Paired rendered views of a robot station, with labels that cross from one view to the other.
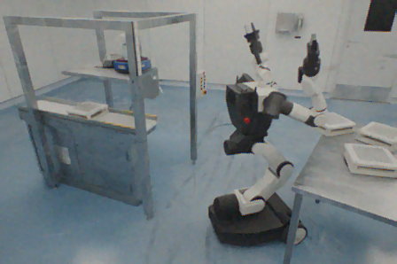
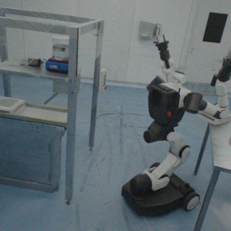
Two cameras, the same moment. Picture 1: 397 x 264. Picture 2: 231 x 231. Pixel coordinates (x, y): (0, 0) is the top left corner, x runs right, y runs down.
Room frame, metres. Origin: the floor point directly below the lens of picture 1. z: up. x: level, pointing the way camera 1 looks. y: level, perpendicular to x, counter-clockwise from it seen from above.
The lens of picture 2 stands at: (0.07, 0.65, 1.80)
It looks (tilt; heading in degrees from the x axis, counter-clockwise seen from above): 25 degrees down; 342
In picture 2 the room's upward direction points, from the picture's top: 7 degrees clockwise
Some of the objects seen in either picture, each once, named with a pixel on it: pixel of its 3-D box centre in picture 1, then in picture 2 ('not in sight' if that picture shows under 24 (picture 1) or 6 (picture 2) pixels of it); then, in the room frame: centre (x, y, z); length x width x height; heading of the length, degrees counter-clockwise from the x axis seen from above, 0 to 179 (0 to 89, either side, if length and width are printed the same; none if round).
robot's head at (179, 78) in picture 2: (262, 75); (179, 78); (1.80, -0.43, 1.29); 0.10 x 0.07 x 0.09; 17
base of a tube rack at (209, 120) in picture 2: (330, 126); (212, 117); (1.99, -1.02, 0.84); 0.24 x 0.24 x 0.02; 17
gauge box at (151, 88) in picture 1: (144, 83); (66, 81); (2.22, 0.43, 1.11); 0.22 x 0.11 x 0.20; 67
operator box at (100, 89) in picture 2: (200, 83); (102, 80); (2.81, -0.04, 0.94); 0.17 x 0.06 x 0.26; 157
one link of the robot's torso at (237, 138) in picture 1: (245, 141); (159, 131); (1.78, -0.34, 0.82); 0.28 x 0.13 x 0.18; 107
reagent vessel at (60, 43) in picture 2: (130, 45); (61, 46); (2.14, 0.48, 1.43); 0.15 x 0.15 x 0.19
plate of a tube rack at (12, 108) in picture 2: (87, 108); (6, 103); (2.31, 0.95, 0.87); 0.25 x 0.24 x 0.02; 157
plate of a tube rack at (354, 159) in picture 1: (370, 155); not in sight; (1.47, -1.03, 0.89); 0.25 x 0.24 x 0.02; 167
